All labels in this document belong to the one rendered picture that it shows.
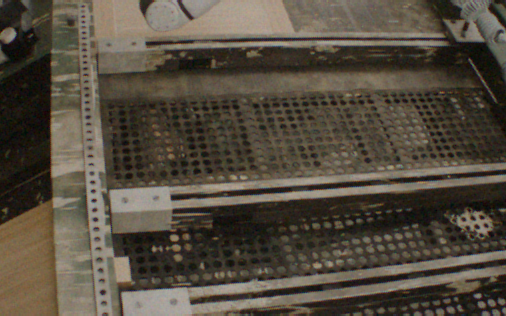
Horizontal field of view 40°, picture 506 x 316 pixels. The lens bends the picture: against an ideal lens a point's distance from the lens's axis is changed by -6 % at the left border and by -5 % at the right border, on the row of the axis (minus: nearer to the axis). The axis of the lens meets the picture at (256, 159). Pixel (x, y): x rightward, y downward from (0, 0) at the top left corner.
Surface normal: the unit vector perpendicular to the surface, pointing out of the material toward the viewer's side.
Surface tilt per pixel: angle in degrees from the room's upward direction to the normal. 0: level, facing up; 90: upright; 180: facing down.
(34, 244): 90
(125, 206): 58
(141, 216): 90
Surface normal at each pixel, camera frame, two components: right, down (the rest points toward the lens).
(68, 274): 0.14, -0.69
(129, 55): 0.21, 0.72
